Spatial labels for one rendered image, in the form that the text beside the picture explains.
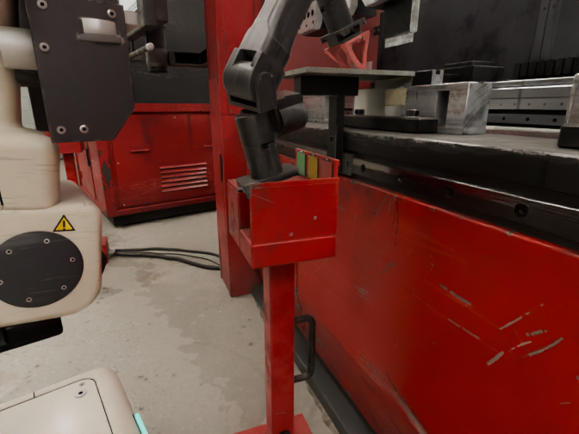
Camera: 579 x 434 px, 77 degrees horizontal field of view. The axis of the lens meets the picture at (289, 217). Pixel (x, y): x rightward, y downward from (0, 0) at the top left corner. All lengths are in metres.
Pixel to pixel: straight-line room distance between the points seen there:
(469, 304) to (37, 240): 0.61
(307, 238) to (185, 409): 0.86
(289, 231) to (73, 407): 0.66
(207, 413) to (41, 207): 0.93
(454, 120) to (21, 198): 0.71
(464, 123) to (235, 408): 1.05
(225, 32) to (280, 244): 1.21
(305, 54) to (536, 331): 1.49
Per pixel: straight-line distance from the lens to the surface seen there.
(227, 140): 1.67
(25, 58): 0.53
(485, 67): 1.08
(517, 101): 1.03
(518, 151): 0.55
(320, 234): 0.65
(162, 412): 1.36
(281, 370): 0.86
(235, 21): 1.71
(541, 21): 1.37
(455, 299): 0.66
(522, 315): 0.58
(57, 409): 1.05
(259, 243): 0.61
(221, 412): 1.32
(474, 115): 0.79
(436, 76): 0.87
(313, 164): 0.71
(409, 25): 0.94
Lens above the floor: 0.93
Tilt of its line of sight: 17 degrees down
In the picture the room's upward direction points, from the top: straight up
